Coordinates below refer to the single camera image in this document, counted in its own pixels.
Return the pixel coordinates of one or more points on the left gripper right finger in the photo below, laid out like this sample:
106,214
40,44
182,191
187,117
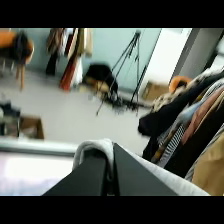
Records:
136,181

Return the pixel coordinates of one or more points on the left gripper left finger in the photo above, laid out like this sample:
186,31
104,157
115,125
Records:
88,180

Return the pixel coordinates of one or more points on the white garment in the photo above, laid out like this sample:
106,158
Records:
100,144

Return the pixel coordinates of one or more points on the heap of clothes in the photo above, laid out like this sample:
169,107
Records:
186,113

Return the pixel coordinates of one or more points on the hanging clothes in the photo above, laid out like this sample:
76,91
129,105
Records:
71,56

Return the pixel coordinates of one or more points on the cardboard box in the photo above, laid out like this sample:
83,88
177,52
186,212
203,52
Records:
155,90
32,127

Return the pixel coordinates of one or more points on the black bag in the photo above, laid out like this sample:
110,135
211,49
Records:
99,74

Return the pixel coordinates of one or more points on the black tripod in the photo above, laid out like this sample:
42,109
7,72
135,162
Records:
130,60

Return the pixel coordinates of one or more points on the orange chair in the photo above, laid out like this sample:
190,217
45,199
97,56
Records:
15,45

